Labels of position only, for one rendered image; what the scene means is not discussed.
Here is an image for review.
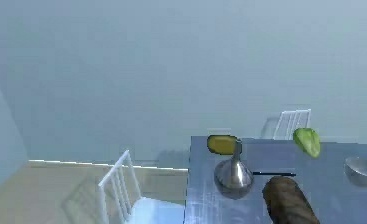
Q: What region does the brown bread loaf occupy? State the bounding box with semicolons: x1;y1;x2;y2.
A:
261;176;321;224

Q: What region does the green lettuce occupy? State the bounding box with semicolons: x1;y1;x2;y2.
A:
292;127;322;159

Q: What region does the grey metal bowl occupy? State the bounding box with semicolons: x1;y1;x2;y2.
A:
343;156;367;188

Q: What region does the blue grey table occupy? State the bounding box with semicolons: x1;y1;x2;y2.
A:
183;135;367;224

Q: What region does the white slatted chair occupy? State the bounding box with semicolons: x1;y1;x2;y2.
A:
97;149;186;224
272;108;312;141

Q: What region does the thin black stick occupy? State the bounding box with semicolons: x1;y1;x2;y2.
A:
252;171;297;177

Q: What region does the silver metal vase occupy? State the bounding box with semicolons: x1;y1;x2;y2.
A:
213;138;255;200

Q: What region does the yellow green round food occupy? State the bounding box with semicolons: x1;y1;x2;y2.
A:
206;134;239;156

